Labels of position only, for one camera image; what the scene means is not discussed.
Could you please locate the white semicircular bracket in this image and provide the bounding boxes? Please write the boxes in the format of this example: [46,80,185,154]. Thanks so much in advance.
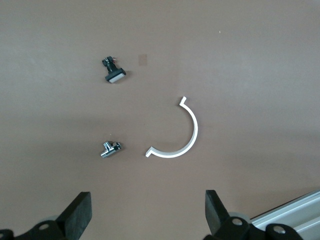
[144,96,199,159]

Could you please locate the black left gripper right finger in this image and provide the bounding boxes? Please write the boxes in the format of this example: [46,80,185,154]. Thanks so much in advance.
[203,189,251,240]

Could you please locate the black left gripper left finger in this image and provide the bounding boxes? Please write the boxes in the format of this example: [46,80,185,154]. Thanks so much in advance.
[17,191,93,240]

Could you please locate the chrome metal fitting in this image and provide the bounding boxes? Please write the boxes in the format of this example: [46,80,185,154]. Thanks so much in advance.
[100,140,123,160]

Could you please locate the black push button switch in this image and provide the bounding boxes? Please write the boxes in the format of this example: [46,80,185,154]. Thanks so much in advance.
[101,56,127,85]

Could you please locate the white drawer cabinet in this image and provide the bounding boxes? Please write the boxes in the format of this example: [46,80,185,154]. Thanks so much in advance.
[249,189,320,240]

